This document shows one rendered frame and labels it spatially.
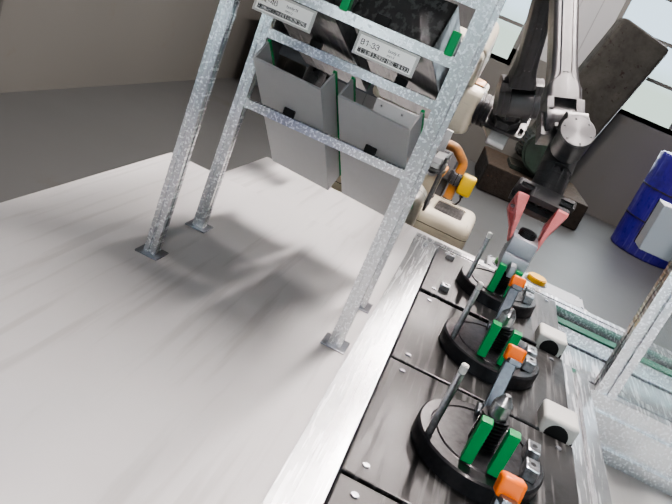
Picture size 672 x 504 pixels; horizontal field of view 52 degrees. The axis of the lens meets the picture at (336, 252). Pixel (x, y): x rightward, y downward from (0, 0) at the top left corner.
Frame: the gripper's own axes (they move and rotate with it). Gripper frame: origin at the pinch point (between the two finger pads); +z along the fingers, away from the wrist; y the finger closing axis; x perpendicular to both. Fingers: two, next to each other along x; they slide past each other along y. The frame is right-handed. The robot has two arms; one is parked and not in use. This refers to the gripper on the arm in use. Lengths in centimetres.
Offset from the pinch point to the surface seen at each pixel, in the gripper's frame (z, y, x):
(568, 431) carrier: 31.0, 10.5, -23.0
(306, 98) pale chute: -1.0, -41.4, -10.5
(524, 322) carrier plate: 11.8, 5.7, 2.3
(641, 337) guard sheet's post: 11.1, 18.8, -11.5
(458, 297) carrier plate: 13.7, -5.8, 0.4
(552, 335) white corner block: 13.8, 9.3, -3.3
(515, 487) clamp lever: 44, 0, -51
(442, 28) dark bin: -9.1, -25.3, -29.0
